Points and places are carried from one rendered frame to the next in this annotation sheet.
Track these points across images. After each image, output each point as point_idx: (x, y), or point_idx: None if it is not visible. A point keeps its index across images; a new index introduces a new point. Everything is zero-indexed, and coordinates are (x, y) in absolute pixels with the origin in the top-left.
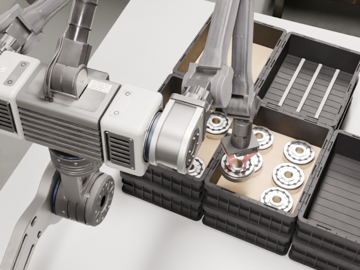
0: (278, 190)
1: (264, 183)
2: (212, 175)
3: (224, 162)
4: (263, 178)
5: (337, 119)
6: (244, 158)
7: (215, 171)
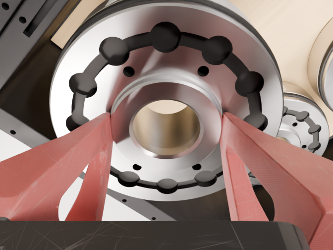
0: (305, 112)
1: (291, 35)
2: (30, 52)
3: (82, 79)
4: (303, 12)
5: None
6: (224, 117)
7: (56, 20)
